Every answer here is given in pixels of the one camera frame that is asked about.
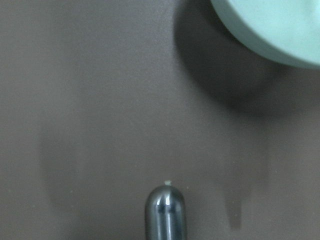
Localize steel muddler black tip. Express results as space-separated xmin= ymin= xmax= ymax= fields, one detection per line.
xmin=144 ymin=185 xmax=188 ymax=240

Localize mint green bowl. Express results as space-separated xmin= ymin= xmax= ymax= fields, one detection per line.
xmin=211 ymin=0 xmax=320 ymax=70

